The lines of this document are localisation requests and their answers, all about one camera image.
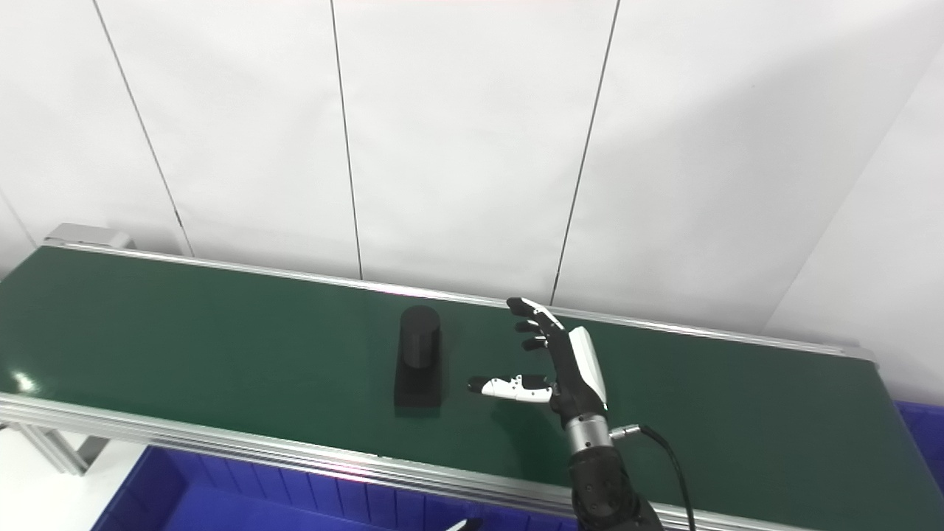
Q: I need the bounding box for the grey conveyor end housing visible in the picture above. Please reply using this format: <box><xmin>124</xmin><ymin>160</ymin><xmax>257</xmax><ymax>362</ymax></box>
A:
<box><xmin>44</xmin><ymin>223</ymin><xmax>134</xmax><ymax>250</ymax></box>

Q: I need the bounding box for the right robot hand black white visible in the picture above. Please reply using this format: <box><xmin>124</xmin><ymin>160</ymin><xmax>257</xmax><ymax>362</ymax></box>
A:
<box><xmin>468</xmin><ymin>297</ymin><xmax>610</xmax><ymax>430</ymax></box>

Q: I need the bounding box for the grey aluminium conveyor leg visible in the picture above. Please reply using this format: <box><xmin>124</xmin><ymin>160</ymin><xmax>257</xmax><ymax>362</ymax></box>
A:
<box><xmin>0</xmin><ymin>422</ymin><xmax>111</xmax><ymax>475</ymax></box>

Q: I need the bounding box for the black cylinder block part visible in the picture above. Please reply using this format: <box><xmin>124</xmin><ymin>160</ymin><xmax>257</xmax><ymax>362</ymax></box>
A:
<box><xmin>393</xmin><ymin>305</ymin><xmax>444</xmax><ymax>409</ymax></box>

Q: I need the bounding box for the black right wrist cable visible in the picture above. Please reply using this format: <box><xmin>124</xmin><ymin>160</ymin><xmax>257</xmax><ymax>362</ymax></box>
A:
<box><xmin>609</xmin><ymin>423</ymin><xmax>698</xmax><ymax>531</ymax></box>

